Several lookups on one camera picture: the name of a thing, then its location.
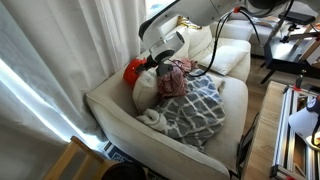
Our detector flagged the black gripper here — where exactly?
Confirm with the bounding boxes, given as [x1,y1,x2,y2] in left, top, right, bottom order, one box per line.
[134,54,162,74]

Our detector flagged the red hat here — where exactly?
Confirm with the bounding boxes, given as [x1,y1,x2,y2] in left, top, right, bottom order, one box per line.
[122,57,148,89]

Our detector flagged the beige couch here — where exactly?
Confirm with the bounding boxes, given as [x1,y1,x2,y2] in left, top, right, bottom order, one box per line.
[85,19,253,180]

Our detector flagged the grey couch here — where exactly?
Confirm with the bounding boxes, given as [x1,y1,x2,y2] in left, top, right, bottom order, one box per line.
[248,13,320,57]

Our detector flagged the red patterned cloth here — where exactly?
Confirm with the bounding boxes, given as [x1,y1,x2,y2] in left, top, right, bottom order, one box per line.
[156,58,198,99]

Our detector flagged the white drape curtain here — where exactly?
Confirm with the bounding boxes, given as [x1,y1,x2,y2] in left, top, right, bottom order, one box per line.
[78,0,149,89]

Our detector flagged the yellow cloth item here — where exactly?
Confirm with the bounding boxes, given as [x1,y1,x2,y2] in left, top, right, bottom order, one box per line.
[176,15,203,30]

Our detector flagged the grey white patterned blanket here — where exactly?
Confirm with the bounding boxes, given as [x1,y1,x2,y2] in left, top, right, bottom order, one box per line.
[134,68,227,153]

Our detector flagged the white throw pillow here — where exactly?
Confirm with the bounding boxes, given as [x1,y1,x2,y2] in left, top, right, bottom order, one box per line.
[198,44,251,76]

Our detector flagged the navy patterned rug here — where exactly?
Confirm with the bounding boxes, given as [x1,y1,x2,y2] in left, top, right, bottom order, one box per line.
[99,140,168,180]

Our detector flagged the black round object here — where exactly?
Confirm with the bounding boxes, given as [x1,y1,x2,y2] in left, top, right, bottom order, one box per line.
[101,162,147,180]

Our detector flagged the wooden chair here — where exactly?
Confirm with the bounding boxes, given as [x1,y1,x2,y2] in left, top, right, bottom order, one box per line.
[41,135,121,180]

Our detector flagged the sheer white curtain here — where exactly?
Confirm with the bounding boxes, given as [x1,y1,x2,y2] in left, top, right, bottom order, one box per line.
[0,0,111,180]

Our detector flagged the folded patterned textile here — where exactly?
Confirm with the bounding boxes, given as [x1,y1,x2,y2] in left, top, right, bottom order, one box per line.
[253,15,286,31]

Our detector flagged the black side table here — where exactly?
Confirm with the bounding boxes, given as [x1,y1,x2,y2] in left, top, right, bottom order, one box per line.
[259,33,320,85]

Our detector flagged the red black clamp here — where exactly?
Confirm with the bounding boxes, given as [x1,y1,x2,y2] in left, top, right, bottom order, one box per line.
[292,69,307,93]

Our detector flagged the white desk lamp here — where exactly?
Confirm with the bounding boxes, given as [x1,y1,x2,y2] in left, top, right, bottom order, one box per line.
[288,95,320,152]

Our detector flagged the wooden boards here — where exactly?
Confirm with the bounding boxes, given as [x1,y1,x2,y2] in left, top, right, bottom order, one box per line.
[293,19,320,66]

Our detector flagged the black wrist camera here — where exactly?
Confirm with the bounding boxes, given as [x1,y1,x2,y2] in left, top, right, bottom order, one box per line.
[155,62,175,78]

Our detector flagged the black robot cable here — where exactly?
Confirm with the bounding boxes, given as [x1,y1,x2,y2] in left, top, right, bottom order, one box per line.
[186,6,266,78]

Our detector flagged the black camera tripod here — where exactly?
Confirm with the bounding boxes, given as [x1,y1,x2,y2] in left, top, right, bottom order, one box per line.
[279,22,301,44]

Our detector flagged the aluminium profile frame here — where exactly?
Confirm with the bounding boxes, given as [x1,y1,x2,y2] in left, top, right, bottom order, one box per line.
[269,84,320,180]

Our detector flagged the black bar camera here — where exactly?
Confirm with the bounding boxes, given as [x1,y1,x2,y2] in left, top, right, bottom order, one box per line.
[278,10,317,26]

